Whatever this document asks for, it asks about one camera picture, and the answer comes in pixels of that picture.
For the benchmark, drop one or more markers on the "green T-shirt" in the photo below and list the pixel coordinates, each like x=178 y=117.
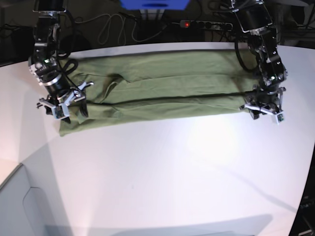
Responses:
x=157 y=86

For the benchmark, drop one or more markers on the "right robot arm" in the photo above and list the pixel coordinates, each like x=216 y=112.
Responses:
x=46 y=32

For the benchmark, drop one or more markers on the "black power strip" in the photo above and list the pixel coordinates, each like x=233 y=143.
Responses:
x=205 y=25

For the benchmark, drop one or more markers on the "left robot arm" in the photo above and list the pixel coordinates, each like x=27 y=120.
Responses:
x=255 y=20

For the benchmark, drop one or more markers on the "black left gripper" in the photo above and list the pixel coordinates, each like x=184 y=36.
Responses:
x=267 y=100

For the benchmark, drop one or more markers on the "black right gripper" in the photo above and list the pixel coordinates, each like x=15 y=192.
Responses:
x=54 y=77

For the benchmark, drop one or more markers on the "blue box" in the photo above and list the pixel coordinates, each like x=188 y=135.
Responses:
x=154 y=4

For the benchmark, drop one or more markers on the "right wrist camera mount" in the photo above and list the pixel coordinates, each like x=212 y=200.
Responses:
x=59 y=106

